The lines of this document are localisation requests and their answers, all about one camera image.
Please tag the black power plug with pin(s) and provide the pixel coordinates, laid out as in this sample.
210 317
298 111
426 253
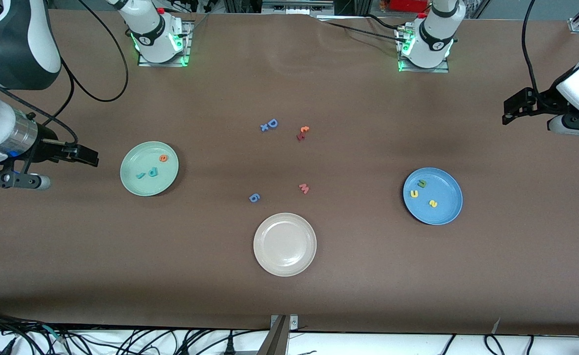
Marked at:
229 347

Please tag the beige plate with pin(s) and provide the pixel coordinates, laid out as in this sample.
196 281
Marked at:
284 244

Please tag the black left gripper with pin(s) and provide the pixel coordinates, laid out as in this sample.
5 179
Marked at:
539 99

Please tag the white tape scrap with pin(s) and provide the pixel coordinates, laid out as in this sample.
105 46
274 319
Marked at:
495 327

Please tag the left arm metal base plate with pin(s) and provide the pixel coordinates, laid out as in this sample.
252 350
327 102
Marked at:
442 69

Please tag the small metal bracket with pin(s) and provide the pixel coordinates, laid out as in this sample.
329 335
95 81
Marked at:
293 323

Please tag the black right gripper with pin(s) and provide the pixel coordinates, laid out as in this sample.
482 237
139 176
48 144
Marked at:
47 139

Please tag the blue foam digit 6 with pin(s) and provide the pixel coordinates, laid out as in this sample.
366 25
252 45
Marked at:
251 196

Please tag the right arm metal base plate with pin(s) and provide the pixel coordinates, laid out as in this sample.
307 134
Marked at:
187 49

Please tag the pink foam letter w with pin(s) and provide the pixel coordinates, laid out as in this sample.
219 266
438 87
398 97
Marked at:
304 189

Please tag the light green plate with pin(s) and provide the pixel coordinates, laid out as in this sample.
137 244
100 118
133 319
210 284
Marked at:
136 158

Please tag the blue plate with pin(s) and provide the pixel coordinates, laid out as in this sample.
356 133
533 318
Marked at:
445 190

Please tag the aluminium profile post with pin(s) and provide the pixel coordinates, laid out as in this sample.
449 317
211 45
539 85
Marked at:
274 342

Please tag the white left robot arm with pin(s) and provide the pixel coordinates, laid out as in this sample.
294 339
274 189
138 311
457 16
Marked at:
437 29

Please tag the brown table cover mat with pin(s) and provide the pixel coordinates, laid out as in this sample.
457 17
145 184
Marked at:
72 271

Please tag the red box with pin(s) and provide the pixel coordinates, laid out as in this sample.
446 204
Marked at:
408 5

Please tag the blue foam letter D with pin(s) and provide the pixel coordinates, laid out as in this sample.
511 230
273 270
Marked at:
269 124

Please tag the silver frame bar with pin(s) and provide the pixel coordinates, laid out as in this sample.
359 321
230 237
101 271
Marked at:
297 7

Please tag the teal foam letter p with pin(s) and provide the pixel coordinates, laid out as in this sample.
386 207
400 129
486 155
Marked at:
152 173

